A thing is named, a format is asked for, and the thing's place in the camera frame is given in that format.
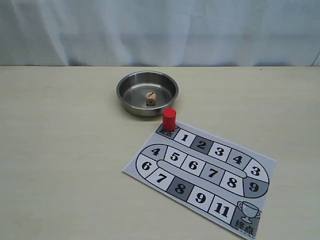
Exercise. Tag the red cylinder game piece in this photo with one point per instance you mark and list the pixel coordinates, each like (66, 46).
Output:
(169, 119)

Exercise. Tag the white backdrop curtain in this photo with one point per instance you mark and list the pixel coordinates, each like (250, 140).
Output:
(160, 32)

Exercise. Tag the round stainless steel bowl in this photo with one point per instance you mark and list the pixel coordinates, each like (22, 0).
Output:
(131, 91)

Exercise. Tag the printed paper game board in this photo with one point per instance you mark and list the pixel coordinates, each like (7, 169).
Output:
(220, 180)

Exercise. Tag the wooden die with black pips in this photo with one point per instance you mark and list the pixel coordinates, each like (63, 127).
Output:
(150, 98)

